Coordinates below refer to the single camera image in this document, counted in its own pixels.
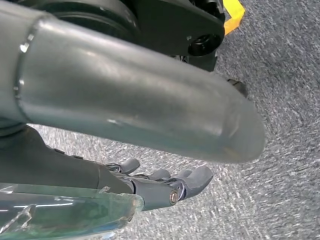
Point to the yellow floor tape marking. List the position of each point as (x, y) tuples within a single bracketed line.
[(233, 15)]

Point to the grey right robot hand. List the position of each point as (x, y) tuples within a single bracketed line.
[(100, 92)]

